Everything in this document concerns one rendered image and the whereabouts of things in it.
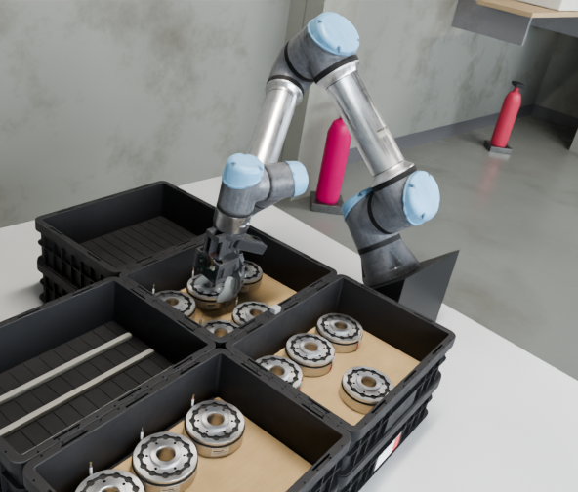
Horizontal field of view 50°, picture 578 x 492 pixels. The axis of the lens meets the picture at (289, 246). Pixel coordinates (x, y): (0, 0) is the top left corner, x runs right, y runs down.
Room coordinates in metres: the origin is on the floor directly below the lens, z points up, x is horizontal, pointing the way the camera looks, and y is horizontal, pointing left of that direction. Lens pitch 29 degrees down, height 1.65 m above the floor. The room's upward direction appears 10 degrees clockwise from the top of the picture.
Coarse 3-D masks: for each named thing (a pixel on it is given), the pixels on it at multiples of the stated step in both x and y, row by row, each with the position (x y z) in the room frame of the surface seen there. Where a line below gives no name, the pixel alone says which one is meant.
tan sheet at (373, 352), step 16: (368, 336) 1.14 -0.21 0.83; (336, 352) 1.06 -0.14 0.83; (352, 352) 1.07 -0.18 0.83; (368, 352) 1.08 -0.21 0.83; (384, 352) 1.09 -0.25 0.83; (400, 352) 1.10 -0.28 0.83; (336, 368) 1.01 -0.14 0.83; (384, 368) 1.04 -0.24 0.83; (400, 368) 1.05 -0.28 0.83; (304, 384) 0.95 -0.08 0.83; (320, 384) 0.96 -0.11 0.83; (336, 384) 0.96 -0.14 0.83; (320, 400) 0.91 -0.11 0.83; (336, 400) 0.92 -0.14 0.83; (352, 416) 0.88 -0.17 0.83
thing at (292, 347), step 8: (296, 336) 1.05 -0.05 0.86; (304, 336) 1.06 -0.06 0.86; (312, 336) 1.06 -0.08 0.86; (320, 336) 1.07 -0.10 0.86; (288, 344) 1.02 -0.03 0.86; (296, 344) 1.03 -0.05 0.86; (328, 344) 1.05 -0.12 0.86; (288, 352) 1.00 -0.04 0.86; (296, 352) 1.00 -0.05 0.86; (328, 352) 1.02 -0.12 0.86; (296, 360) 0.98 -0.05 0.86; (304, 360) 0.98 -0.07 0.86; (312, 360) 0.99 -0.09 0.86; (320, 360) 0.99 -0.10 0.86; (328, 360) 0.99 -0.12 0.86
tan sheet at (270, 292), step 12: (264, 276) 1.32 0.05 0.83; (264, 288) 1.26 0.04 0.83; (276, 288) 1.27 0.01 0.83; (288, 288) 1.28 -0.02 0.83; (240, 300) 1.20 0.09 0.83; (252, 300) 1.20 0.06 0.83; (264, 300) 1.21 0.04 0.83; (276, 300) 1.22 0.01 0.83; (204, 312) 1.12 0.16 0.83; (216, 312) 1.13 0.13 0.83; (228, 312) 1.14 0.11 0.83
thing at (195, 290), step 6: (198, 276) 1.21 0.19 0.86; (192, 282) 1.19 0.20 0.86; (222, 282) 1.21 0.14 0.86; (192, 288) 1.17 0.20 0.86; (198, 288) 1.17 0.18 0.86; (222, 288) 1.18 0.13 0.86; (192, 294) 1.14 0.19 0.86; (198, 294) 1.14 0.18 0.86; (204, 294) 1.15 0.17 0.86; (210, 294) 1.15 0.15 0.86; (216, 294) 1.16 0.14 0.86; (210, 300) 1.14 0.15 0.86
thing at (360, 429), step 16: (320, 288) 1.15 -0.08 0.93; (368, 288) 1.18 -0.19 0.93; (400, 304) 1.14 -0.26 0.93; (272, 320) 1.00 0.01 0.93; (432, 320) 1.10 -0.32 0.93; (240, 336) 0.93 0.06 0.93; (448, 336) 1.05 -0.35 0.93; (240, 352) 0.89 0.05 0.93; (432, 352) 0.99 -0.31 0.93; (256, 368) 0.85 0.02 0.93; (416, 368) 0.93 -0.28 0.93; (288, 384) 0.83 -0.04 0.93; (400, 384) 0.88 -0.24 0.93; (304, 400) 0.79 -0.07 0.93; (384, 400) 0.83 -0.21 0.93; (336, 416) 0.77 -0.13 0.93; (368, 416) 0.78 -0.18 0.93; (352, 432) 0.74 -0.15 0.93
